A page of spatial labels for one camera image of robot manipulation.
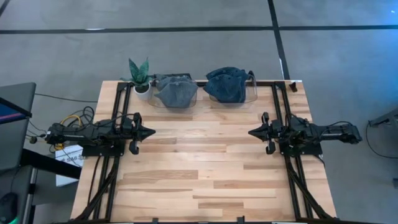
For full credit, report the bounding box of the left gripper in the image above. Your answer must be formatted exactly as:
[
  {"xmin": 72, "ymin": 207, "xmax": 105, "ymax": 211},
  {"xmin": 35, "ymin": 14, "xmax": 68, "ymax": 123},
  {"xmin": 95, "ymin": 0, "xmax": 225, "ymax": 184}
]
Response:
[{"xmin": 123, "ymin": 112, "xmax": 156, "ymax": 156}]

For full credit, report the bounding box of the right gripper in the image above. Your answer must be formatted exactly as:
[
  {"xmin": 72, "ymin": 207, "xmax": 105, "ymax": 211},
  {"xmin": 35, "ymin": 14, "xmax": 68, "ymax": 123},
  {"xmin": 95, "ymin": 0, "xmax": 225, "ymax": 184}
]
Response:
[{"xmin": 248, "ymin": 111, "xmax": 282, "ymax": 156}]

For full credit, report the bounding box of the clear plastic bin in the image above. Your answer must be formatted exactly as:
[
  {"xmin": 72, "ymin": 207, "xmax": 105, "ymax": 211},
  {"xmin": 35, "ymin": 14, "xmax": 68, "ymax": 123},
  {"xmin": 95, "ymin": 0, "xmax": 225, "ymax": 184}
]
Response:
[
  {"xmin": 148, "ymin": 76, "xmax": 199, "ymax": 110},
  {"xmin": 208, "ymin": 74, "xmax": 258, "ymax": 104}
]

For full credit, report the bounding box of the snake plant in white pot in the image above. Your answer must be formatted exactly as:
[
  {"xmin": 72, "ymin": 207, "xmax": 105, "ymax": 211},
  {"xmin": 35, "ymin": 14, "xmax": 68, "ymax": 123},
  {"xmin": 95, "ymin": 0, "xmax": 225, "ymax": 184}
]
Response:
[{"xmin": 119, "ymin": 57, "xmax": 154, "ymax": 101}]

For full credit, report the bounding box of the white cardboard box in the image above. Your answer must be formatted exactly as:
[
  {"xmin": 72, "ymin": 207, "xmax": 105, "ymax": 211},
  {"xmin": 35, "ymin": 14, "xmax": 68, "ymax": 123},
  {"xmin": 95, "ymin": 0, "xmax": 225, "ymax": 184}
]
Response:
[{"xmin": 55, "ymin": 144, "xmax": 85, "ymax": 187}]

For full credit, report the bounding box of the black desk crossbar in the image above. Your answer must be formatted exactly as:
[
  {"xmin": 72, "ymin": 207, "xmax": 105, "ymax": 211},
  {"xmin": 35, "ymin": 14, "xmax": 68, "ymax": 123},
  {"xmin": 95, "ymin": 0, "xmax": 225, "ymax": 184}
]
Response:
[{"xmin": 21, "ymin": 148, "xmax": 81, "ymax": 180}]

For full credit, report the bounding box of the grey metal stand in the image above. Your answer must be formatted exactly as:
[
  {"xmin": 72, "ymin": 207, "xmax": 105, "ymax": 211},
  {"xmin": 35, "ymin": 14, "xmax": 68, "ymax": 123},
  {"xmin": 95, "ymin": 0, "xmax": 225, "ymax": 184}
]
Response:
[{"xmin": 368, "ymin": 108, "xmax": 398, "ymax": 128}]

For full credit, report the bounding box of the grey desk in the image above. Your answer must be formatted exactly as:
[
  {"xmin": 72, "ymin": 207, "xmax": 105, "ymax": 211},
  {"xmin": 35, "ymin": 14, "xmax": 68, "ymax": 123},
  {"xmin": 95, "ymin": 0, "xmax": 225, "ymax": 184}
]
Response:
[
  {"xmin": 0, "ymin": 82, "xmax": 37, "ymax": 172},
  {"xmin": 0, "ymin": 164, "xmax": 38, "ymax": 224}
]

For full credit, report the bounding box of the computer monitor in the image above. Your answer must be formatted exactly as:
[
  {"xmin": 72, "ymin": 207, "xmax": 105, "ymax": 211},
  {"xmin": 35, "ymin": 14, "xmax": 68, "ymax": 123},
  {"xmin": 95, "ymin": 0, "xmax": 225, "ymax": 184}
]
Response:
[{"xmin": 0, "ymin": 96, "xmax": 33, "ymax": 126}]

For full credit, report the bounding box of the black computer mouse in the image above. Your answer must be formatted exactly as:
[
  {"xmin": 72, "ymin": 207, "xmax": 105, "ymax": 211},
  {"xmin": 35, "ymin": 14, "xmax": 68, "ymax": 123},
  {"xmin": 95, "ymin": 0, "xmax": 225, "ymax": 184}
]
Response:
[{"xmin": 0, "ymin": 192, "xmax": 19, "ymax": 223}]

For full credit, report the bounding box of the yellow cable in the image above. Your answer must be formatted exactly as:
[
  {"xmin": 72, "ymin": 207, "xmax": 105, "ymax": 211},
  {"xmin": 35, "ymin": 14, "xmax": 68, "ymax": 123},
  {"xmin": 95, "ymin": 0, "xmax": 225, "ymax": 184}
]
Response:
[{"xmin": 54, "ymin": 114, "xmax": 82, "ymax": 151}]

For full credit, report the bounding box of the black aluminium table frame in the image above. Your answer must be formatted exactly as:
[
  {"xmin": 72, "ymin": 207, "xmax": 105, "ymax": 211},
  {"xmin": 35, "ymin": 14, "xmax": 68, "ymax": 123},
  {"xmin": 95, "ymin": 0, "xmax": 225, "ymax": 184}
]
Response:
[{"xmin": 70, "ymin": 80, "xmax": 338, "ymax": 224}]

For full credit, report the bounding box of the black floor cable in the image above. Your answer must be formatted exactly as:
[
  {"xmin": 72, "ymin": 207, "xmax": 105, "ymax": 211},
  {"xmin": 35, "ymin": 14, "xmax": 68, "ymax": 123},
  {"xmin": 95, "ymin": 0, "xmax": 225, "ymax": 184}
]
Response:
[
  {"xmin": 365, "ymin": 121, "xmax": 398, "ymax": 159},
  {"xmin": 34, "ymin": 92, "xmax": 99, "ymax": 103}
]

